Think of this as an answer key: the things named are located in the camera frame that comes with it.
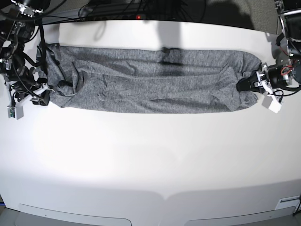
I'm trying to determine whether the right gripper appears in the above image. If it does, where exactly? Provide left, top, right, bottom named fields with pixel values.
left=7, top=68, right=52, bottom=108

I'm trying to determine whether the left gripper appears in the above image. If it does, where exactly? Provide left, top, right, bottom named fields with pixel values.
left=236, top=63, right=286, bottom=104

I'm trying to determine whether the grey long-sleeve T-shirt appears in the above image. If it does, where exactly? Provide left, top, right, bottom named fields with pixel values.
left=37, top=44, right=261, bottom=114

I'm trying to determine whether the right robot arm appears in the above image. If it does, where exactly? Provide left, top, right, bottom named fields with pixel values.
left=0, top=0, right=50, bottom=107

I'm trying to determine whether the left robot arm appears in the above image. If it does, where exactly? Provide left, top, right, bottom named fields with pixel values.
left=236, top=0, right=301, bottom=104

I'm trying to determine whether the black power strip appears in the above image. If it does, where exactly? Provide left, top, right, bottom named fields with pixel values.
left=85, top=13, right=180, bottom=21

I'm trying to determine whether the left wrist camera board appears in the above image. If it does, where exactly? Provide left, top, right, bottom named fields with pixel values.
left=262, top=96, right=282, bottom=113

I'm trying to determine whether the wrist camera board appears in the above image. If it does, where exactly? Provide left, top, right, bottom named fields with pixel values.
left=262, top=96, right=282, bottom=113
left=7, top=105, right=24, bottom=120

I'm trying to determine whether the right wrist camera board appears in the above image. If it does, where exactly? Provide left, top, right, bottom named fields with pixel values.
left=7, top=105, right=24, bottom=120

